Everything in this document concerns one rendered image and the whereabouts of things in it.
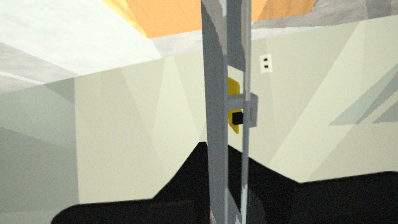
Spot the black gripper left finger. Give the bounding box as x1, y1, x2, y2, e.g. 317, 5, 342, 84
51, 142, 211, 224

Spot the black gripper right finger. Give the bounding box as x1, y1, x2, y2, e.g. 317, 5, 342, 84
228, 145, 398, 224

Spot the light wooden board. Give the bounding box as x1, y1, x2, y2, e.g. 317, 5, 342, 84
103, 0, 317, 39

